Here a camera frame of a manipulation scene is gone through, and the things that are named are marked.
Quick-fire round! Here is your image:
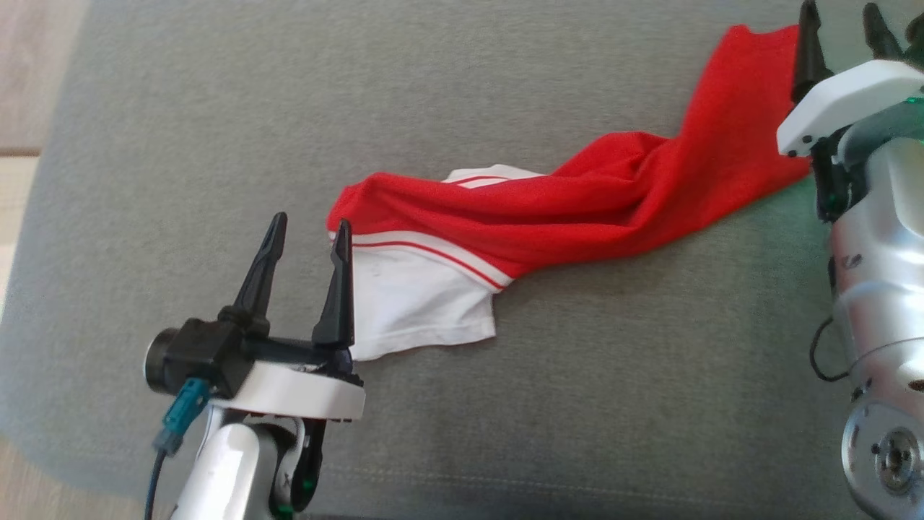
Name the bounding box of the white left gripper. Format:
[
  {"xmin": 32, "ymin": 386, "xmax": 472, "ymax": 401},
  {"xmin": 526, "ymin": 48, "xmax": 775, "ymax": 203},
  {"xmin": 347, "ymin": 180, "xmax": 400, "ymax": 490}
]
[{"xmin": 213, "ymin": 212, "xmax": 366, "ymax": 423}]

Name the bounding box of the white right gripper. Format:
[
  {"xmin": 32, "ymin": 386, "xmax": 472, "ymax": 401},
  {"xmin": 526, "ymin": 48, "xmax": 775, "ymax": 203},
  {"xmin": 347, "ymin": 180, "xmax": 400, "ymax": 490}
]
[{"xmin": 776, "ymin": 0, "xmax": 924, "ymax": 167}]

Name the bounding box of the red shirt with white sleeves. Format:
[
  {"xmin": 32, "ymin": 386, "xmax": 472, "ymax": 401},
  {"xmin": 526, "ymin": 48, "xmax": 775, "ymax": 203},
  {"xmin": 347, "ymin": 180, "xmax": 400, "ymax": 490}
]
[{"xmin": 326, "ymin": 24, "xmax": 814, "ymax": 362}]

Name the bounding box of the left camera cable teal connector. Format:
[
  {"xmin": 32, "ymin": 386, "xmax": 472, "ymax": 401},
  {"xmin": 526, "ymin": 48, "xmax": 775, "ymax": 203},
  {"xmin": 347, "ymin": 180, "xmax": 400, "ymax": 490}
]
[{"xmin": 143, "ymin": 378, "xmax": 212, "ymax": 520}]

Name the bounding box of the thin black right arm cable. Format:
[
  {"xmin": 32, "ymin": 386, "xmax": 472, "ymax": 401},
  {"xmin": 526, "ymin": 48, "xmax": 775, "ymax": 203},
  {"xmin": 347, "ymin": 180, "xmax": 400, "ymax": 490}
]
[{"xmin": 809, "ymin": 316, "xmax": 853, "ymax": 382}]

